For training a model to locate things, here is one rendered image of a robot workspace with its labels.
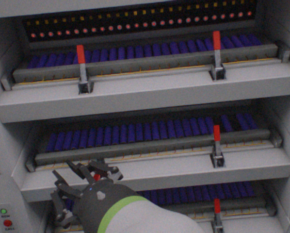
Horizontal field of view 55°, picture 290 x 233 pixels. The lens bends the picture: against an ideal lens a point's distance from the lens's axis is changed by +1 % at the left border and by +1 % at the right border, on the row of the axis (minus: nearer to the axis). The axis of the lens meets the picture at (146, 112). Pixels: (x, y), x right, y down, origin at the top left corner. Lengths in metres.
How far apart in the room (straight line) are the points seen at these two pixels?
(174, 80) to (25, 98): 0.30
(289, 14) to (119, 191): 0.49
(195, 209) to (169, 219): 0.47
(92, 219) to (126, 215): 0.06
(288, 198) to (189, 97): 0.35
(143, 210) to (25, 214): 0.43
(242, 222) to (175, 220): 0.50
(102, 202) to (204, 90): 0.29
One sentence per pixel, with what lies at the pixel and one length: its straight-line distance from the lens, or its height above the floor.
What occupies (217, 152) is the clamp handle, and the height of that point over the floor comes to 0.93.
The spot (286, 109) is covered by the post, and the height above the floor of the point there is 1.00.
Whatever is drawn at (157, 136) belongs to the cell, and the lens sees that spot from 0.68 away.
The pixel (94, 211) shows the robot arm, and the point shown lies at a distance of 0.40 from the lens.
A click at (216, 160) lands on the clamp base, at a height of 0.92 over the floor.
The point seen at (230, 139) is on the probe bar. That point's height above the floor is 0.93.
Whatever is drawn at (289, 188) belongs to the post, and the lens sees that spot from 0.74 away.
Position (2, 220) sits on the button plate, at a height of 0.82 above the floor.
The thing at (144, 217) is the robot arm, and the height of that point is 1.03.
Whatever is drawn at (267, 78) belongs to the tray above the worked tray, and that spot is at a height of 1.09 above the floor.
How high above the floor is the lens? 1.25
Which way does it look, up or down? 21 degrees down
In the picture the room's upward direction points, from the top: 6 degrees counter-clockwise
